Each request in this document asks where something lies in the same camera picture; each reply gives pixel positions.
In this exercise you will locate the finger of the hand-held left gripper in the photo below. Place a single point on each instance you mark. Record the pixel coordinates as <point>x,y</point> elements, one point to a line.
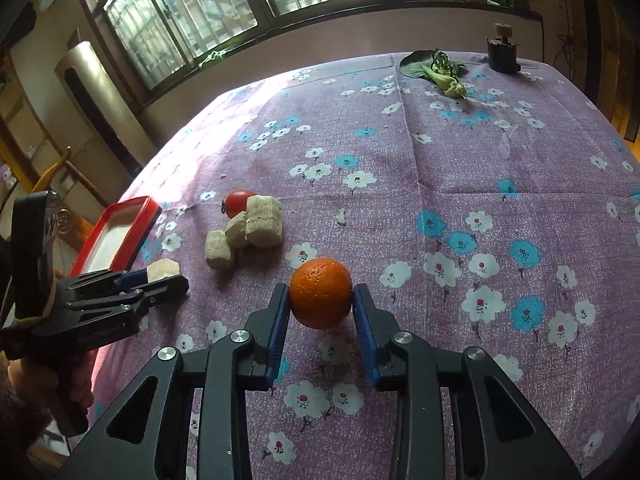
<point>127,276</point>
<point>165,291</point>

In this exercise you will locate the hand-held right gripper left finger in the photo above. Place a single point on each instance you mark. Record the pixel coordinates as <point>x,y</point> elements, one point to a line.
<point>277,330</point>

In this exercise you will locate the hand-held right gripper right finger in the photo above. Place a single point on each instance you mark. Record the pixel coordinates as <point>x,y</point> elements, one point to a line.
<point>365,340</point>

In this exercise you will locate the white peeled sugarcane piece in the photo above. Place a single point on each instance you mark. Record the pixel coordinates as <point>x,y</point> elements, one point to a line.
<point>162,269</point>
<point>263,220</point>
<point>219,250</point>
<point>235,230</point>

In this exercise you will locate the red tray box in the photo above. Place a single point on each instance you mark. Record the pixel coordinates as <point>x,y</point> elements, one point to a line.
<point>107,240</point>

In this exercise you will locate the small orange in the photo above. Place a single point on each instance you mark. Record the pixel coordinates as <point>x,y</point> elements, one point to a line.
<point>320,292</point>

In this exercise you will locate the person's left forearm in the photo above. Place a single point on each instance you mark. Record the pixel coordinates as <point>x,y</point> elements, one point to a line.
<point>20,435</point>

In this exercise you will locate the person's left hand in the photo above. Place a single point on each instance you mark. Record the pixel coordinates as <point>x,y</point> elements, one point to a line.
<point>82,385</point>

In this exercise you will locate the wooden chair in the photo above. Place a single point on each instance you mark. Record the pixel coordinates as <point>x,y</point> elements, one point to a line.
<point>75,175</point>

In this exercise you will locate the small red tomato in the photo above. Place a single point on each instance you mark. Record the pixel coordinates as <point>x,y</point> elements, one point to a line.
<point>239,201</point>

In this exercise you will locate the white standing air conditioner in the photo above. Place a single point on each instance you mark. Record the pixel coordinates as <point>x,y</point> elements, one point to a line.
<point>95,100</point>

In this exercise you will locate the purple floral tablecloth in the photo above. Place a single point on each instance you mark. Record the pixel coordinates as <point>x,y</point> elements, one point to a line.
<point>450,160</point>

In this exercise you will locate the green plant scrap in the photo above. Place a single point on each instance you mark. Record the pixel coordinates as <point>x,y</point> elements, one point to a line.
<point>215,56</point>

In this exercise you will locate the green bok choy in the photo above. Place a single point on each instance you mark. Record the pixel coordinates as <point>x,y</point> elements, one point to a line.
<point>440,74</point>

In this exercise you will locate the barred window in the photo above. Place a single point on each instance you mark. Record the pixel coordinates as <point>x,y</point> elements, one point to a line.
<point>200,0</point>

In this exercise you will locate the black small device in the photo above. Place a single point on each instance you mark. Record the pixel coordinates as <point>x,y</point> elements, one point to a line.
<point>502,55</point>

